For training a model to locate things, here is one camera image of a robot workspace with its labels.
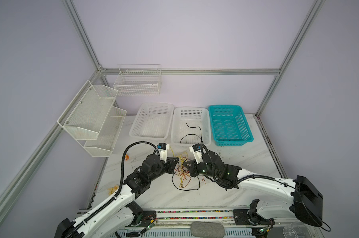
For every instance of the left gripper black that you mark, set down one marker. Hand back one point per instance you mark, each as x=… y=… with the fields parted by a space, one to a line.
x=171 y=164

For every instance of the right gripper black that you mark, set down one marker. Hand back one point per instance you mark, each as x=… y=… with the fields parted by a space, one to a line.
x=192 y=167

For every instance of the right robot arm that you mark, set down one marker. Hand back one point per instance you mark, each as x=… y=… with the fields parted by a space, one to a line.
x=294 y=198

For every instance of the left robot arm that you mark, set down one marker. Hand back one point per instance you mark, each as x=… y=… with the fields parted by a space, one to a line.
x=130 y=188

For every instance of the middle white plastic basket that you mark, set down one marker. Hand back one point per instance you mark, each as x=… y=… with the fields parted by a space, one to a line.
x=190 y=125

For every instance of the white plastic basket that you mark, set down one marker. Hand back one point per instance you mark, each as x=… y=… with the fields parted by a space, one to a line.
x=152 y=121
x=190 y=125

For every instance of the left white plastic basket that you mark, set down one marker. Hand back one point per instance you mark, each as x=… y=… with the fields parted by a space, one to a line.
x=152 y=121

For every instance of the teal plastic basket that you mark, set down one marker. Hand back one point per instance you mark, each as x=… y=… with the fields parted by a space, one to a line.
x=229 y=125

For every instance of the grey fabric pad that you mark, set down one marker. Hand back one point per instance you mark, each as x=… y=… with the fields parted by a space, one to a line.
x=207 y=230

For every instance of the cream orange small toy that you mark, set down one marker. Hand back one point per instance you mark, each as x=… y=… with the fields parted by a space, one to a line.
x=113 y=189

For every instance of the white two-tier mesh shelf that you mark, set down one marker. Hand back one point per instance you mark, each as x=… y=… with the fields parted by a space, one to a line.
x=93 y=120

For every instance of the clear plastic container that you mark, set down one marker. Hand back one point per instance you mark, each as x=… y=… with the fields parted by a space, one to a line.
x=296 y=230

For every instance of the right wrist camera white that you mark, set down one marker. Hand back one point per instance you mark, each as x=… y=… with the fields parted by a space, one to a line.
x=196 y=150

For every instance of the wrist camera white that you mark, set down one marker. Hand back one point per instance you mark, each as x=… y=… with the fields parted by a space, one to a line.
x=196 y=150
x=163 y=150

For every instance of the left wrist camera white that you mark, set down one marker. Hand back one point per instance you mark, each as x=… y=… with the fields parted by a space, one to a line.
x=163 y=150

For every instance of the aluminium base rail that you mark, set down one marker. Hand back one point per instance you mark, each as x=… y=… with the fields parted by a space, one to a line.
x=176 y=224

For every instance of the white wire wall basket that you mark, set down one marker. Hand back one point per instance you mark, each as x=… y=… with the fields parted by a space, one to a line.
x=138 y=80

